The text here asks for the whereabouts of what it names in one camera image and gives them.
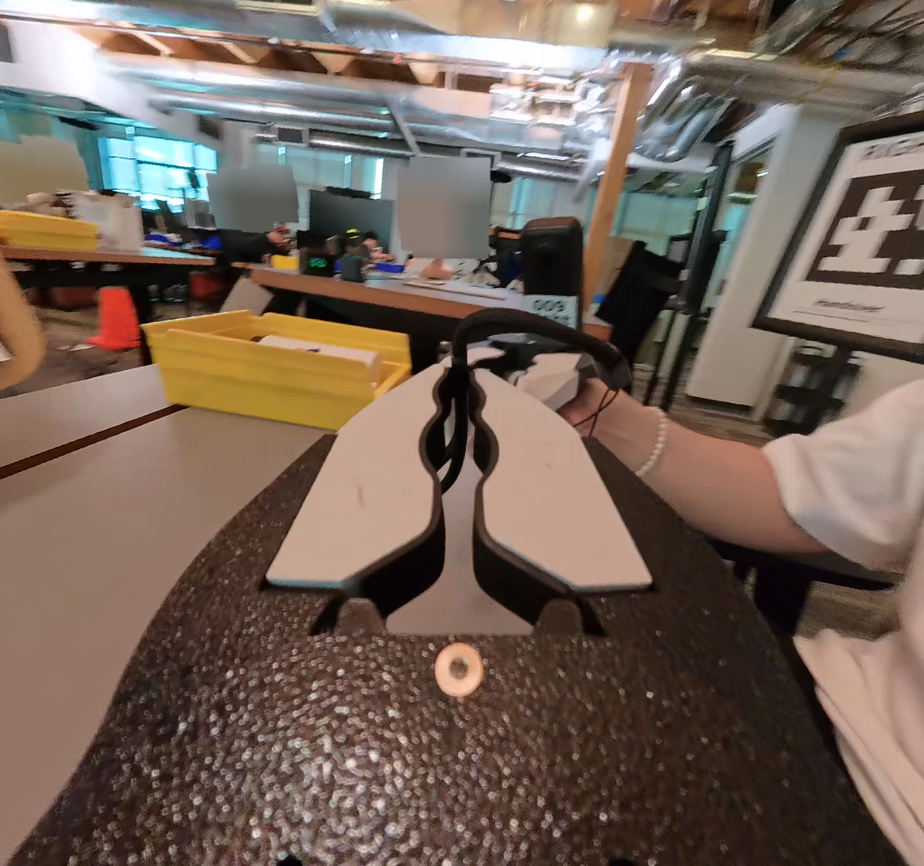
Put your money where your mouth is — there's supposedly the grey desk with wooden edge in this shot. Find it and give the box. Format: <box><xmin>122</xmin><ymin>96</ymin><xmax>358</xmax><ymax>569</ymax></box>
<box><xmin>237</xmin><ymin>263</ymin><xmax>616</xmax><ymax>344</ymax></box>

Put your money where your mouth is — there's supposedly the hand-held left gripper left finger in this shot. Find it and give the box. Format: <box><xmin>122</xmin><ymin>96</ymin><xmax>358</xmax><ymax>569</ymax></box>
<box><xmin>268</xmin><ymin>366</ymin><xmax>449</xmax><ymax>593</ymax></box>

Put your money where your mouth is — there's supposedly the white cylinder with black cap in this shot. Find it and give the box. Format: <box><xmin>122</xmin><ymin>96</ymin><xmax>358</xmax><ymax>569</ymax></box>
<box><xmin>295</xmin><ymin>335</ymin><xmax>385</xmax><ymax>372</ymax></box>

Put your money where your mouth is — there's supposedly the person's right forearm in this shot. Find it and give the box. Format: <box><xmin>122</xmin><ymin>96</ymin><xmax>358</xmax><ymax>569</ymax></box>
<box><xmin>636</xmin><ymin>412</ymin><xmax>821</xmax><ymax>558</ymax></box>

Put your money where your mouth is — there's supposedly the yellow plastic bin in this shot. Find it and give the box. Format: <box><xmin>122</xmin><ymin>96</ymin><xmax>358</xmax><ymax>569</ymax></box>
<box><xmin>143</xmin><ymin>311</ymin><xmax>414</xmax><ymax>433</ymax></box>
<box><xmin>0</xmin><ymin>208</ymin><xmax>103</xmax><ymax>251</ymax></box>

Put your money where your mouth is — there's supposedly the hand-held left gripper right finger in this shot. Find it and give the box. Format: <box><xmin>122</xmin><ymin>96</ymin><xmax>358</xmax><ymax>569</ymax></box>
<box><xmin>474</xmin><ymin>371</ymin><xmax>655</xmax><ymax>600</ymax></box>

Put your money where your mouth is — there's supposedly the orange traffic cone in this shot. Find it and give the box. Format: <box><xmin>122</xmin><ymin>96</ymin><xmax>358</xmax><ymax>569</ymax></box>
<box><xmin>89</xmin><ymin>285</ymin><xmax>144</xmax><ymax>353</ymax></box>

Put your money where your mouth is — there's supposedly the pearl bracelet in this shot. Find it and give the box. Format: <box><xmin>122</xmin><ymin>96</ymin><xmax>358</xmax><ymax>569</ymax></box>
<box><xmin>634</xmin><ymin>406</ymin><xmax>672</xmax><ymax>480</ymax></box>

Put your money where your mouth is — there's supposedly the black cord with tag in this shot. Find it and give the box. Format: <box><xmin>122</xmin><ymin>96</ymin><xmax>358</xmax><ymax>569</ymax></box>
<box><xmin>436</xmin><ymin>306</ymin><xmax>636</xmax><ymax>495</ymax></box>

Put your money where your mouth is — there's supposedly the person's right hand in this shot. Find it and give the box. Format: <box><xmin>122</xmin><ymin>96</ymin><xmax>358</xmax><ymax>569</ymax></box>
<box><xmin>561</xmin><ymin>380</ymin><xmax>645</xmax><ymax>448</ymax></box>

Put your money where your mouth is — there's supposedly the black television screen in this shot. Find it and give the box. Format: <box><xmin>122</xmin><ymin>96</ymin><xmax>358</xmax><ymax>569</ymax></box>
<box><xmin>307</xmin><ymin>188</ymin><xmax>399</xmax><ymax>255</ymax></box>

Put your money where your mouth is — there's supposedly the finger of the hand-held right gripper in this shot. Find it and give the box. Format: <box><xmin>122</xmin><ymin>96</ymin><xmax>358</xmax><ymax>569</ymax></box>
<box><xmin>499</xmin><ymin>347</ymin><xmax>602</xmax><ymax>411</ymax></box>

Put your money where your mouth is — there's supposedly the framed marker poster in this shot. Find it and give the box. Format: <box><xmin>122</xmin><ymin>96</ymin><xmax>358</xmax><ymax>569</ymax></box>
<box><xmin>750</xmin><ymin>112</ymin><xmax>924</xmax><ymax>366</ymax></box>

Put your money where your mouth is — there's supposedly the black office chair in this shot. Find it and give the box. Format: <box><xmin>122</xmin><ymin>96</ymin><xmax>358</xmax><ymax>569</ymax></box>
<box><xmin>597</xmin><ymin>239</ymin><xmax>682</xmax><ymax>365</ymax></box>

